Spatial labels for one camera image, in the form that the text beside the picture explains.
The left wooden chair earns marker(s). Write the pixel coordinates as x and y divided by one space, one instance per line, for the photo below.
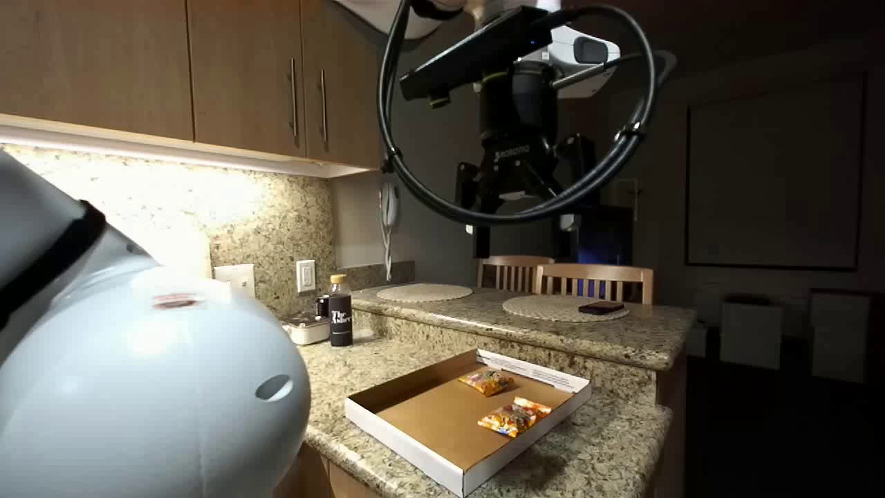
509 271

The round woven placemat right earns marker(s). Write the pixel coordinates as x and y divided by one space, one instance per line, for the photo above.
555 309

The white wall phone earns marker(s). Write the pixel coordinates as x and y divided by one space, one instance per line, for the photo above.
387 216

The small black phone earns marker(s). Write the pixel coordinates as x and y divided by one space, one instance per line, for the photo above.
600 309

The wooden chair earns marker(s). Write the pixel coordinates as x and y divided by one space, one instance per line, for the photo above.
509 271
597 281

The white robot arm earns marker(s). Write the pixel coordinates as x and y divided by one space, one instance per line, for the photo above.
136 381

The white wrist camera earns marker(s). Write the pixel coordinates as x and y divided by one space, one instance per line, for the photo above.
517 38

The yellow snack packet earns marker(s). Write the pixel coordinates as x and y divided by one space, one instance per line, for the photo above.
488 381
514 418

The dark sauce bottle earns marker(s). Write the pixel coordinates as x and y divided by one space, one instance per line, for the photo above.
337 311

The round woven placemat left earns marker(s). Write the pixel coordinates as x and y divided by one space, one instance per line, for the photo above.
423 294

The right wooden chair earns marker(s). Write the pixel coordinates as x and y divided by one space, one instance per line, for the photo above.
597 281

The white shallow cardboard box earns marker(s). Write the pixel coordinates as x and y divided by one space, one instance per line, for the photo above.
432 418

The dark projector screen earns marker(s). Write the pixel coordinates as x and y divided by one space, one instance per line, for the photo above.
772 177

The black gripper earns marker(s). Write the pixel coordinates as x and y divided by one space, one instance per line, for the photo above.
523 152

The white wall outlet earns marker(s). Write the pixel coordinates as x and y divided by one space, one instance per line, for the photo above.
306 274

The round woven placemat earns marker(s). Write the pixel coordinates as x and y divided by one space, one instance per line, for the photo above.
555 309
423 294

